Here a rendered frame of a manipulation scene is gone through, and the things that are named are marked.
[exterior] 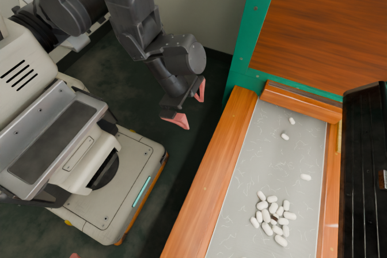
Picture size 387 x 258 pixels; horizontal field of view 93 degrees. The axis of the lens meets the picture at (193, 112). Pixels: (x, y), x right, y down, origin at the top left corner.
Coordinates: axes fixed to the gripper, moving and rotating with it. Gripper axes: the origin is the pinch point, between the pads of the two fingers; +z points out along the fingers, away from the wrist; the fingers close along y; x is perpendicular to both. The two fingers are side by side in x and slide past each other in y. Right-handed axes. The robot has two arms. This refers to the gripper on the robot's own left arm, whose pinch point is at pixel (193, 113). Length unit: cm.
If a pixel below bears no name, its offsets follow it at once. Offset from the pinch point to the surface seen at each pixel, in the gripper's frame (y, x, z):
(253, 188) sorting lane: -5.4, -11.1, 34.4
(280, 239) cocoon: -16.6, -21.6, 37.5
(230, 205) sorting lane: -13.8, -6.3, 32.0
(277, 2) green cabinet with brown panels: 36.5, -15.4, -8.2
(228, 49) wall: 130, 56, 65
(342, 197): -8.3, -33.2, 10.6
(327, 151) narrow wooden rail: 19, -31, 43
